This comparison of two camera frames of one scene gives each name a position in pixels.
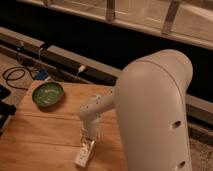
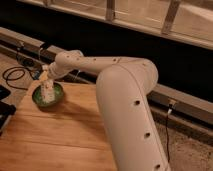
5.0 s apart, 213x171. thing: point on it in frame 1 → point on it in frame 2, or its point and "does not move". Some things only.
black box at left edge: [6, 109] does not move
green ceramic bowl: [48, 94] does not move
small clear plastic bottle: [84, 151] → [47, 87]
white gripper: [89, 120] → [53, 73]
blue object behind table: [41, 75] does not move
